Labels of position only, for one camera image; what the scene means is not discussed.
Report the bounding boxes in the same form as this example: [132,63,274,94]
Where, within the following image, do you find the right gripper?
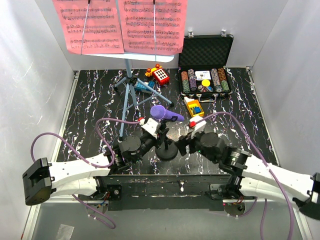
[174,127,219,164]

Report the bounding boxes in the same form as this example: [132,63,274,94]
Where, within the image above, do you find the black microphone stand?
[155,120,178,161]

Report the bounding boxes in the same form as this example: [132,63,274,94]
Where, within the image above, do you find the purple toy microphone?
[150,105,185,122]

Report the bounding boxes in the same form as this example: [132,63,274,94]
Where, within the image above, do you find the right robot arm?
[175,132,320,220]

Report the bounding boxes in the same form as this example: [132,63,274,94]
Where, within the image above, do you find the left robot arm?
[22,129,168,206]

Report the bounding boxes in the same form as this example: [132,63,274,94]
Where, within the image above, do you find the yellow toy bin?
[183,96,205,118]

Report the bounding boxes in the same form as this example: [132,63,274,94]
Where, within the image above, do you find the blue toy brick block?
[134,81,156,94]

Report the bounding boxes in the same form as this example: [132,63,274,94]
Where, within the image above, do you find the yellow round chip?
[201,79,211,87]

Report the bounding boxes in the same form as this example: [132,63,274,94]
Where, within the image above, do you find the red toy brick block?
[152,68,170,86]

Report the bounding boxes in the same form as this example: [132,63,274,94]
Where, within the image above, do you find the white card deck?
[194,70,212,81]

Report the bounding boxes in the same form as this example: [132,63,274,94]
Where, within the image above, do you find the orange yellow toy piece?
[144,63,162,77]

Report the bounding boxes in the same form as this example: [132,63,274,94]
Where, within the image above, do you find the black poker chip case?
[178,34,234,98]

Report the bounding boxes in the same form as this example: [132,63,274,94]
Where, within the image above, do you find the light blue music stand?
[84,0,176,141]

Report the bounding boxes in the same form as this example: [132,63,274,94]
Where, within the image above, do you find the right pink sheet music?
[117,0,188,56]

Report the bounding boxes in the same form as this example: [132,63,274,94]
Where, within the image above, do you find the pink sheet music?
[117,0,188,56]
[53,0,124,55]

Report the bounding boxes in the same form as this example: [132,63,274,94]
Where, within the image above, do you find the left pink sheet music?
[53,0,124,55]

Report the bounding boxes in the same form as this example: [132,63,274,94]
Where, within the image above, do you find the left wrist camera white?
[142,117,161,139]

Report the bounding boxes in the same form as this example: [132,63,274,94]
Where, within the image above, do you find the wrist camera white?
[142,117,161,139]
[188,115,207,139]

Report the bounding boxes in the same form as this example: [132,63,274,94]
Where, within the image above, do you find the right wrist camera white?
[188,115,207,139]

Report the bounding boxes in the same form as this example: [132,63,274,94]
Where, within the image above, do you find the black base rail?
[78,174,244,211]

